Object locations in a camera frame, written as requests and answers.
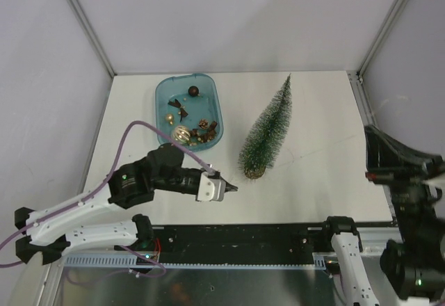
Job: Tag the small green christmas tree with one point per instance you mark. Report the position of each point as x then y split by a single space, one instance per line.
266 137

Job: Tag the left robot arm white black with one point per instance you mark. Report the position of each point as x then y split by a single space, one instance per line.
61 229

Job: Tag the dark brown bauble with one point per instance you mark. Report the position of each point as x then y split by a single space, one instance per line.
193 91

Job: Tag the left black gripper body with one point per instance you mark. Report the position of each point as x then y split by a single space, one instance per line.
217 176

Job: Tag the blue plastic tray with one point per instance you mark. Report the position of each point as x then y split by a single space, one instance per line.
190 101

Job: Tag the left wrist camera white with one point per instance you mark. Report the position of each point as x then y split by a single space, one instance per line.
210 189

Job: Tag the white gold striped bauble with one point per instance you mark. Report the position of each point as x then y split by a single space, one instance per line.
181 134

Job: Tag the small gold bauble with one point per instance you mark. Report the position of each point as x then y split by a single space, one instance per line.
169 118

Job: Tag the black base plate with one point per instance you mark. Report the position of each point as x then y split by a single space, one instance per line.
176 237

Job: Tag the left aluminium frame post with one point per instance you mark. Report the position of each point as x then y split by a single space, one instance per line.
91 35

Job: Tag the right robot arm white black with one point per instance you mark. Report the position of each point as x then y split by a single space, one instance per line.
414 266

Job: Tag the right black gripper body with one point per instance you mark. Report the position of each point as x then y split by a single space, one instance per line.
411 193

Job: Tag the aluminium frame post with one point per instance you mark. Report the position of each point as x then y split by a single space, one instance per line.
91 35
387 25

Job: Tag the right aluminium frame post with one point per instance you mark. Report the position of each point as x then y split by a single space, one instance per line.
387 25

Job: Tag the pine cone ornament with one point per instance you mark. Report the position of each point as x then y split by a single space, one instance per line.
203 124

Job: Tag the brown ribbon pile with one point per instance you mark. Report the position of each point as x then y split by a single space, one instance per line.
204 135

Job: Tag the brown ribbon bow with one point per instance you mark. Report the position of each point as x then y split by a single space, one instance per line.
175 103

